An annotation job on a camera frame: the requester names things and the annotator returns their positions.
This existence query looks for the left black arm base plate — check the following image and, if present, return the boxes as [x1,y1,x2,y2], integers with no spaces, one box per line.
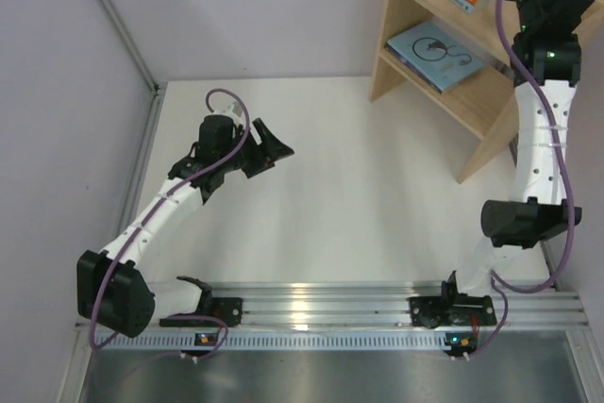
[159,297,243,327]

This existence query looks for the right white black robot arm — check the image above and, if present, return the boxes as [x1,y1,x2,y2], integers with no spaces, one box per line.
[412,0,595,328]

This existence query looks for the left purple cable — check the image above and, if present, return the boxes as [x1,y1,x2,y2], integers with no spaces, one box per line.
[88,88,249,360]

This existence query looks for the dark purple galaxy book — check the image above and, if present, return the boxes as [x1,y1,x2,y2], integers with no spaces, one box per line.
[384,44,444,93]

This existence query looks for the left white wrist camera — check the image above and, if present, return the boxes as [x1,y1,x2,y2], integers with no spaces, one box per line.
[222,102,245,123]

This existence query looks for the perforated cable duct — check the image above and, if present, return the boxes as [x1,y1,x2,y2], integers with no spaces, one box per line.
[95,330,477,351]

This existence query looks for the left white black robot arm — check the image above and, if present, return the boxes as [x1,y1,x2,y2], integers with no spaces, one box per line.
[76,114,294,338]

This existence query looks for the wooden two-tier shelf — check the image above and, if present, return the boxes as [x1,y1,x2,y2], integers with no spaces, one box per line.
[369,0,604,185]

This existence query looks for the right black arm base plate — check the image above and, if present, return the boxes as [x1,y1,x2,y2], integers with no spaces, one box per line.
[409,295,497,329]

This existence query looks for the aluminium mounting rail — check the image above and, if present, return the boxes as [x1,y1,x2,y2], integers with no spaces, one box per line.
[75,281,590,328]

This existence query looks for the light blue swan book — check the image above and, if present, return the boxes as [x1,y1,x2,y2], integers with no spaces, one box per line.
[385,21,485,92]

